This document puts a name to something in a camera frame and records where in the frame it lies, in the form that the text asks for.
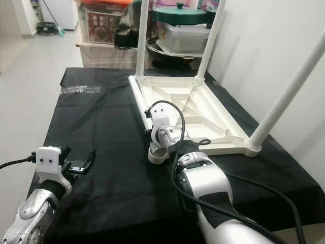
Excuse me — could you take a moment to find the white plastic table top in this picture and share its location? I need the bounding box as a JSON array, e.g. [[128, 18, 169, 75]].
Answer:
[[128, 75, 262, 164]]

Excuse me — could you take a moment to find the black table cloth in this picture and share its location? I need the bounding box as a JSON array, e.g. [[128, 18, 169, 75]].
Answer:
[[30, 68, 325, 244]]

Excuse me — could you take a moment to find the clear tape strip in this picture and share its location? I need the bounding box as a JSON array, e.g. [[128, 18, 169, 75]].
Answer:
[[61, 85, 101, 94]]

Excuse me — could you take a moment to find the black wok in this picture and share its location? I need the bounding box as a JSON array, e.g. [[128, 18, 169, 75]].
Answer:
[[146, 41, 209, 68]]

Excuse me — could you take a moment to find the patterned cloth covered bench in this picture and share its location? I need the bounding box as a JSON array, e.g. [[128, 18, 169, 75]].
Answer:
[[79, 43, 140, 69]]

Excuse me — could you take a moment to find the clear plastic container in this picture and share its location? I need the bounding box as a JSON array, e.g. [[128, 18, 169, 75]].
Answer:
[[160, 23, 216, 54]]

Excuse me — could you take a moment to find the storage box with orange lid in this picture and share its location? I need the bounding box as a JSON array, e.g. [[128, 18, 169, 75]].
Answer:
[[79, 0, 130, 45]]

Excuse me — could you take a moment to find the green pot lid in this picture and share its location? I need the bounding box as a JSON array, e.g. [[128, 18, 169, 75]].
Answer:
[[152, 3, 208, 26]]

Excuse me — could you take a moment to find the mop with dark head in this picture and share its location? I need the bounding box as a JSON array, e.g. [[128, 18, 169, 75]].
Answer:
[[36, 0, 64, 37]]

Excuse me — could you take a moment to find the white cabinet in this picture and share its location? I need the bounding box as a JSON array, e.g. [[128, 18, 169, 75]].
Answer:
[[48, 0, 79, 30]]

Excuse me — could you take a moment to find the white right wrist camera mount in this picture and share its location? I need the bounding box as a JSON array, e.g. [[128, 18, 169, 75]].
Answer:
[[150, 107, 171, 130]]

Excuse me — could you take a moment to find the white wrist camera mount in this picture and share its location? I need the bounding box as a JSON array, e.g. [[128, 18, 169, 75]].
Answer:
[[35, 146, 72, 191], [150, 107, 171, 130]]

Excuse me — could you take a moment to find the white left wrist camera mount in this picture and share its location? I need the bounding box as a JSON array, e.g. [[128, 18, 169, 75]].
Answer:
[[35, 146, 72, 191]]

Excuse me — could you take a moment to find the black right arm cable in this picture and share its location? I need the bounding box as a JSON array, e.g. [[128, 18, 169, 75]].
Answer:
[[147, 100, 305, 244]]

